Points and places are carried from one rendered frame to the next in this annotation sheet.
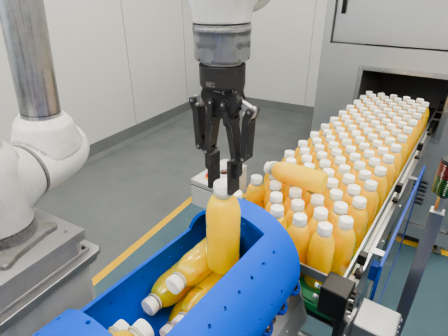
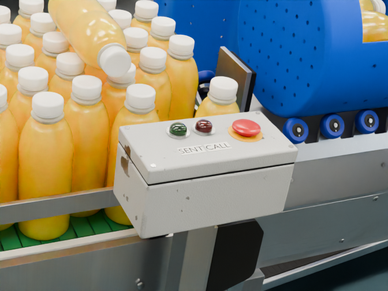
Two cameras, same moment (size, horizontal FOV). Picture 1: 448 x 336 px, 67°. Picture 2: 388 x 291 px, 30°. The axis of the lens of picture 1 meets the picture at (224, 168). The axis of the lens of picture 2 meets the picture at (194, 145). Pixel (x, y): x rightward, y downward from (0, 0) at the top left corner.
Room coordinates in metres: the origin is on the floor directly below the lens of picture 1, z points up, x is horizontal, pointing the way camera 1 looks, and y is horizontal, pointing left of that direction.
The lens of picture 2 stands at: (1.75, 0.31, 1.55)
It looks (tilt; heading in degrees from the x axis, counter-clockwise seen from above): 31 degrees down; 204
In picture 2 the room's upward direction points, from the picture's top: 9 degrees clockwise
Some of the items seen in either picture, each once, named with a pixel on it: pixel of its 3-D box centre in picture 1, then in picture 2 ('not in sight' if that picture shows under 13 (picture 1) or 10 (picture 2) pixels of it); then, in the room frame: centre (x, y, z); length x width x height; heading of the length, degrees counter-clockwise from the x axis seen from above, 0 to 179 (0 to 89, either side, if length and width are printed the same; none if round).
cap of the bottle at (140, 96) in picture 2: (256, 179); (140, 96); (1.01, -0.11, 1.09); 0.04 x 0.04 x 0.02
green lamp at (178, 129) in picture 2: not in sight; (178, 129); (1.06, -0.02, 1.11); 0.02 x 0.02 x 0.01
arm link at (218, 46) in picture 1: (222, 43); not in sight; (0.56, 0.00, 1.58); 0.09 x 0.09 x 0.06
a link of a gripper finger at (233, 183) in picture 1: (233, 175); not in sight; (0.55, -0.02, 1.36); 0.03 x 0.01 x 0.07; 144
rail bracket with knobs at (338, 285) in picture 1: (334, 297); not in sight; (0.63, -0.29, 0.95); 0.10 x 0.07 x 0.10; 54
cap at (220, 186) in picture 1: (223, 187); not in sight; (0.56, 0.00, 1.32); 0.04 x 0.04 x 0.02
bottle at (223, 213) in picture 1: (223, 229); not in sight; (0.56, 0.00, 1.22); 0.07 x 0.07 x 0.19
